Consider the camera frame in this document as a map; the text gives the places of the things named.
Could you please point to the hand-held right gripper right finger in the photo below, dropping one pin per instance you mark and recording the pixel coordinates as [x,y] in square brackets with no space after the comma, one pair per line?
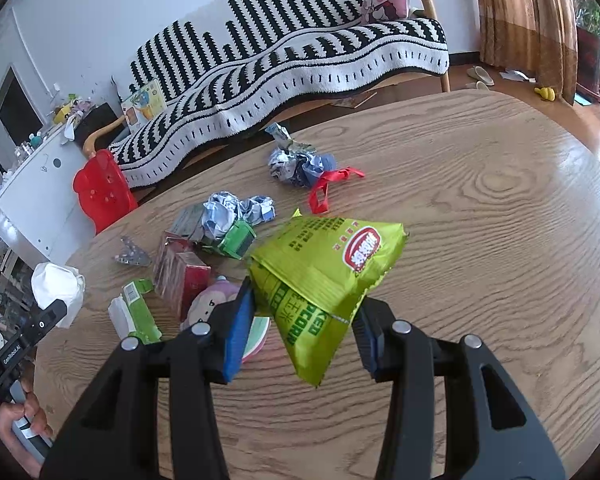
[367,345]

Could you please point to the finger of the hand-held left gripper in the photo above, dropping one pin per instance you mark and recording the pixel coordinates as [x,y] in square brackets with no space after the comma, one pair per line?
[47,316]

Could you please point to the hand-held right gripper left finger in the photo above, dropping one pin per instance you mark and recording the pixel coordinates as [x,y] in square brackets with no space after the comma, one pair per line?
[237,335]

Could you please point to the white tissue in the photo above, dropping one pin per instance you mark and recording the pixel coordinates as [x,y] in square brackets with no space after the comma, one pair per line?
[55,282]

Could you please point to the green snack bag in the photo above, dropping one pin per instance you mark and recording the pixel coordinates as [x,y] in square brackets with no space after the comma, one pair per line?
[320,270]

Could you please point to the small green carton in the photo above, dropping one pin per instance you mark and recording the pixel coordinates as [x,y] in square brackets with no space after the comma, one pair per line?
[235,242]

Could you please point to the green white carton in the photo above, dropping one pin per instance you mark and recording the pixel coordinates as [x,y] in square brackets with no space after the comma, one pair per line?
[140,310]

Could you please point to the blue white paper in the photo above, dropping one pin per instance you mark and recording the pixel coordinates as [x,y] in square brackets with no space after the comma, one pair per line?
[227,210]
[295,165]

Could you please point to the person's left hand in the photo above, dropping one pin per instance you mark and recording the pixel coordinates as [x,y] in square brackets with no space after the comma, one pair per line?
[30,410]

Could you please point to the red wrapped box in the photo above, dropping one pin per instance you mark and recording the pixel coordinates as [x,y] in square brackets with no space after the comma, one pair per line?
[192,280]
[166,265]

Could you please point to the silver foil wrapper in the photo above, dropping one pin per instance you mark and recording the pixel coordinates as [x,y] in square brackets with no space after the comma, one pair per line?
[132,256]

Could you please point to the white cabinet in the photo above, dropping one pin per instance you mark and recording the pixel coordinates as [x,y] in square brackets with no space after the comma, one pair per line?
[35,195]

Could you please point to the red plastic chair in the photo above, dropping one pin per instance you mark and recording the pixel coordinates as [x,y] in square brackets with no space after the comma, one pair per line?
[102,190]

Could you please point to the black box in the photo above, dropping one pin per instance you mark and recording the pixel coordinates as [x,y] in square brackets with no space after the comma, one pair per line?
[97,120]

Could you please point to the pile of colourful toys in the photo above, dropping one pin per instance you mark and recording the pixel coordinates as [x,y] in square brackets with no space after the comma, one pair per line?
[70,110]

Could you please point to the colourful picture book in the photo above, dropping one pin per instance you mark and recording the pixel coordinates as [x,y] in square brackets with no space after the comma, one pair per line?
[142,105]

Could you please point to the yellow toy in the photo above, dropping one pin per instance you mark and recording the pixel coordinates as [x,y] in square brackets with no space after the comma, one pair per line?
[545,94]

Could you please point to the white paper scrap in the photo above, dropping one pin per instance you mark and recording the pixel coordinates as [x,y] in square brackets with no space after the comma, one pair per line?
[517,76]

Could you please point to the brown curtain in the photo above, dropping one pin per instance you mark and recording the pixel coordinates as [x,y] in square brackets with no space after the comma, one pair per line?
[520,20]

